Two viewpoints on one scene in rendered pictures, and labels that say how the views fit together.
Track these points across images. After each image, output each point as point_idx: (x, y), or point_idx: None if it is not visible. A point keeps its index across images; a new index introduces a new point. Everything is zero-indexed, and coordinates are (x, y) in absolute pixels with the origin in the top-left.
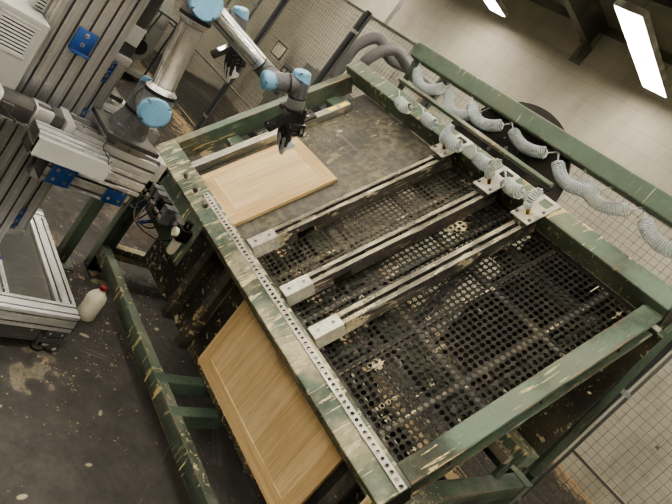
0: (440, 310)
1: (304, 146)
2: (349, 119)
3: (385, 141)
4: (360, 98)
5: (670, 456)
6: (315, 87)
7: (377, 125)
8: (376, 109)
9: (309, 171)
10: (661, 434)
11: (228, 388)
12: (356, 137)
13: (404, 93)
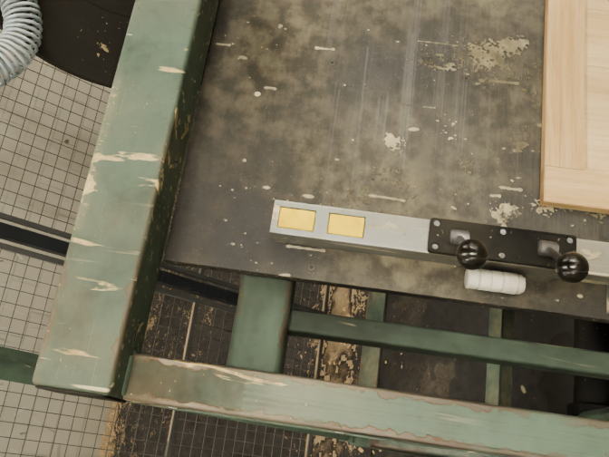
0: (204, 268)
1: (551, 135)
2: (322, 169)
3: (317, 5)
4: (198, 245)
5: (67, 126)
6: (305, 398)
7: (275, 79)
8: (209, 149)
9: (601, 33)
10: (50, 141)
11: None
12: (372, 77)
13: (126, 49)
